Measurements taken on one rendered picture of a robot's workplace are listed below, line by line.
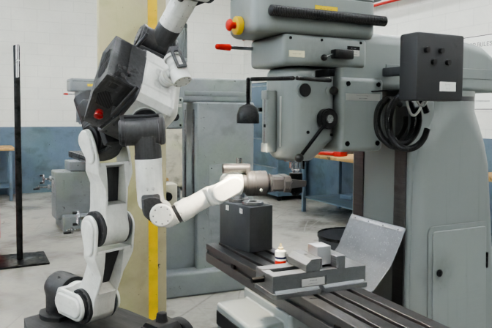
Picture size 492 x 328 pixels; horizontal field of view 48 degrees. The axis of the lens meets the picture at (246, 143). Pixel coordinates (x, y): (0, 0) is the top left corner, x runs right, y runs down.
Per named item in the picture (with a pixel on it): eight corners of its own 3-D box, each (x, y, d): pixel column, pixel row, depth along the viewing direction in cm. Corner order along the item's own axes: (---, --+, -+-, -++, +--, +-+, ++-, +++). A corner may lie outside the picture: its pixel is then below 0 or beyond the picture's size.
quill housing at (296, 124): (288, 162, 181) (290, 64, 180) (259, 158, 200) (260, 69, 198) (336, 160, 190) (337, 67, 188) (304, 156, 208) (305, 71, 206)
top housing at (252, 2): (258, 29, 171) (259, -23, 170) (224, 39, 194) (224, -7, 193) (378, 39, 192) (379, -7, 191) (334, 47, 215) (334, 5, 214)
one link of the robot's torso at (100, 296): (61, 314, 230) (78, 209, 218) (102, 302, 244) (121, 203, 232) (80, 334, 220) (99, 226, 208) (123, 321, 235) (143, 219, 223)
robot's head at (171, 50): (168, 80, 193) (174, 67, 187) (159, 59, 196) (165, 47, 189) (184, 77, 196) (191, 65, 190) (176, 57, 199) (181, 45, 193)
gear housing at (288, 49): (283, 64, 176) (284, 32, 176) (249, 69, 198) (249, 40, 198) (367, 68, 191) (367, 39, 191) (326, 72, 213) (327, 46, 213)
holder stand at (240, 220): (249, 253, 224) (250, 204, 223) (219, 242, 242) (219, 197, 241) (272, 249, 231) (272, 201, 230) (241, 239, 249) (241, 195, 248)
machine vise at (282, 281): (274, 300, 168) (274, 264, 168) (253, 286, 182) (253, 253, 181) (368, 286, 182) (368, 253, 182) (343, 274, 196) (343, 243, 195)
